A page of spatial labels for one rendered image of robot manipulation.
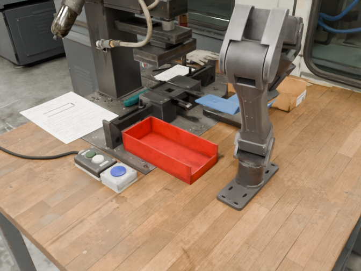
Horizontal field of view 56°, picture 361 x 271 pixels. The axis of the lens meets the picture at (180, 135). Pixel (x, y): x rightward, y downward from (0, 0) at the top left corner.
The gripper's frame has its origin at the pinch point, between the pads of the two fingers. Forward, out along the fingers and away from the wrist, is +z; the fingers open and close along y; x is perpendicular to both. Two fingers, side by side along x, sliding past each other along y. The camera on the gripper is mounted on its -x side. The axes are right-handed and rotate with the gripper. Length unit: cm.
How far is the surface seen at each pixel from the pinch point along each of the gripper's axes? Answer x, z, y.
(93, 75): -70, 131, 128
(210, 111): -6.8, 15.3, 9.3
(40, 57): -103, 226, 248
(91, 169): 37.4, 20.9, 11.4
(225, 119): -6.5, 12.9, 3.5
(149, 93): 6.6, 18.1, 25.1
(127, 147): 24.1, 21.3, 12.8
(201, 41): -62, 35, 55
